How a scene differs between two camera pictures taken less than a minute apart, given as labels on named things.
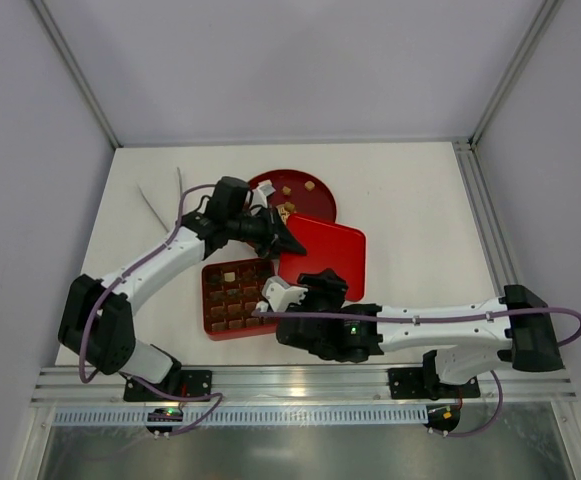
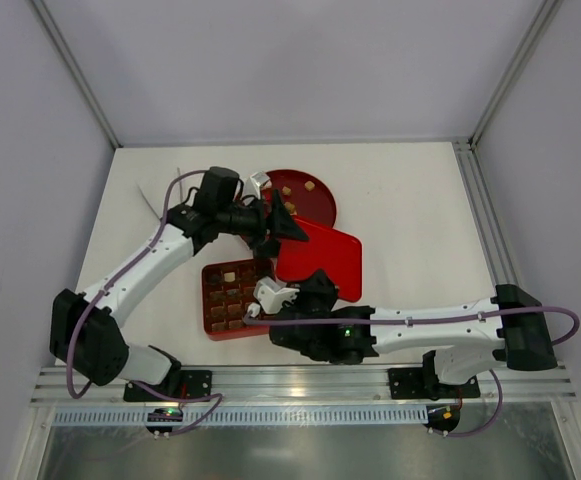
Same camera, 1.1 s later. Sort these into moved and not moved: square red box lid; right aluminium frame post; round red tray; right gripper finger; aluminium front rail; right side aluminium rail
Moved: square red box lid; right gripper finger
Not moved: right aluminium frame post; round red tray; right side aluminium rail; aluminium front rail
